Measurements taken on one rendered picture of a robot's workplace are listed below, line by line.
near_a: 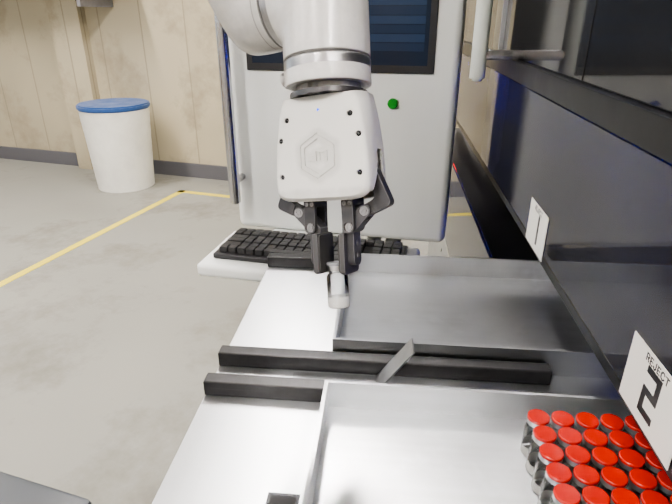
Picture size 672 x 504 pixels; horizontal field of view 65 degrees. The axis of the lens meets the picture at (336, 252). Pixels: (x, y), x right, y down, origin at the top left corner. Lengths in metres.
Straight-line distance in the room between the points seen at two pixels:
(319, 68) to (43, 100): 5.17
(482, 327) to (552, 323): 0.10
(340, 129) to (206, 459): 0.34
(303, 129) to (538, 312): 0.47
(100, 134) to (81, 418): 2.71
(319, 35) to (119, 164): 3.98
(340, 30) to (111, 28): 4.51
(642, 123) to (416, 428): 0.36
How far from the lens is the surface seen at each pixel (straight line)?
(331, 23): 0.51
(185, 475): 0.56
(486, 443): 0.59
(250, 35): 0.57
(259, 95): 1.22
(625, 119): 0.53
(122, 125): 4.36
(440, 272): 0.90
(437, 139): 1.16
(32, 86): 5.66
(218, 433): 0.60
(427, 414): 0.61
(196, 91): 4.59
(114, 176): 4.48
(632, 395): 0.49
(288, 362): 0.66
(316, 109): 0.51
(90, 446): 1.99
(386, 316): 0.77
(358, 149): 0.49
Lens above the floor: 1.28
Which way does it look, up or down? 24 degrees down
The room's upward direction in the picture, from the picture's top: straight up
